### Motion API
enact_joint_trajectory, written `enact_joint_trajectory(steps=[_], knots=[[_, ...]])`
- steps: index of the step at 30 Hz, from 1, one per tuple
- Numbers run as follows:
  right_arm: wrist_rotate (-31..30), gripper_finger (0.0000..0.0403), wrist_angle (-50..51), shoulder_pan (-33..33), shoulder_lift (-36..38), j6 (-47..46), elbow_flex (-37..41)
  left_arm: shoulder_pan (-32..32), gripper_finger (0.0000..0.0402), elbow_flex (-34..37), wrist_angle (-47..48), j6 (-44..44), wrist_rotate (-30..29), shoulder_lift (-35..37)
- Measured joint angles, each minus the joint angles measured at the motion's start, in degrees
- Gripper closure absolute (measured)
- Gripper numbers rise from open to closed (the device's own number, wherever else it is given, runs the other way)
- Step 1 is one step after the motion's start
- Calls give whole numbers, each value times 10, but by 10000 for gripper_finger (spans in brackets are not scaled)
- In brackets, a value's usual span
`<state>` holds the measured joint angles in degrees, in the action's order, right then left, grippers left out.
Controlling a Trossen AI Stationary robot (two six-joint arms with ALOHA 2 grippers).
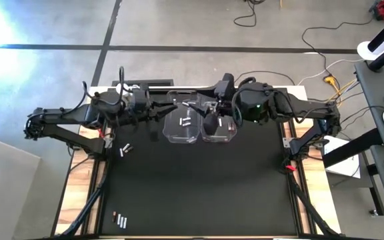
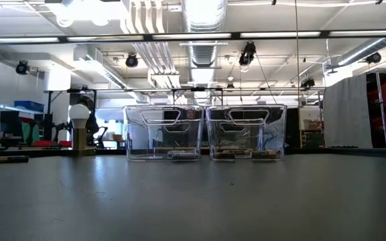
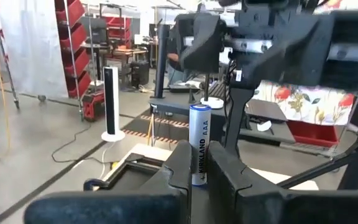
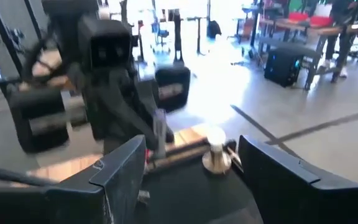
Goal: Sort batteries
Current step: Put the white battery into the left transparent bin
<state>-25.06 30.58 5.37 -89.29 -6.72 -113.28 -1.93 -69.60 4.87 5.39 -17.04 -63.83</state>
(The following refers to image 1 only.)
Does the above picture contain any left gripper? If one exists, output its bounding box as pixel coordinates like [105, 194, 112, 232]
[131, 89, 179, 121]

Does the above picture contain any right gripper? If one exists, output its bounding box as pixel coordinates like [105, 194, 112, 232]
[187, 96, 239, 136]

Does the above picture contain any clear plastic bin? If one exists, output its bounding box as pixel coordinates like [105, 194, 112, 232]
[197, 96, 239, 143]
[162, 89, 202, 145]

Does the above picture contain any white flat box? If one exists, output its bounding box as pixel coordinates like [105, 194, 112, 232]
[323, 136, 361, 180]

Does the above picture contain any grey flat panel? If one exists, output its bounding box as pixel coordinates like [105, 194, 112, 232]
[0, 133, 42, 240]

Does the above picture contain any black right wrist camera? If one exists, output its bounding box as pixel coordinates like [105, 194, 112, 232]
[214, 72, 237, 99]

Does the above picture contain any long black floor cable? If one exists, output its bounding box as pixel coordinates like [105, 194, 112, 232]
[301, 20, 375, 79]

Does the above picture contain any yellow cable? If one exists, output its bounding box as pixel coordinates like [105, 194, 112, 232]
[317, 79, 359, 111]

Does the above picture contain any white floor cable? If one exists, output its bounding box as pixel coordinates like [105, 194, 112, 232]
[297, 58, 365, 86]

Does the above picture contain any black desk support frame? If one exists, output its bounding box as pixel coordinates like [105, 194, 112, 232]
[321, 128, 384, 217]

